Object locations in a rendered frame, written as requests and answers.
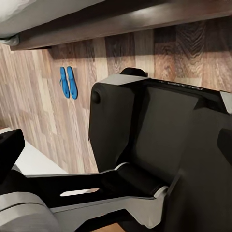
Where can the bed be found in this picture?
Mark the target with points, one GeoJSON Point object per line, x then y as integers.
{"type": "Point", "coordinates": [40, 24]}

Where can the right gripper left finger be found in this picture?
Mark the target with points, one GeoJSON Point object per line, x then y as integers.
{"type": "Point", "coordinates": [12, 144]}

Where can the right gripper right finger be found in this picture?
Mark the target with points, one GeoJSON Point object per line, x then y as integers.
{"type": "Point", "coordinates": [224, 143]}

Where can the sandal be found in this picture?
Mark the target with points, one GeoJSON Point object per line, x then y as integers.
{"type": "Point", "coordinates": [64, 83]}
{"type": "Point", "coordinates": [72, 84]}

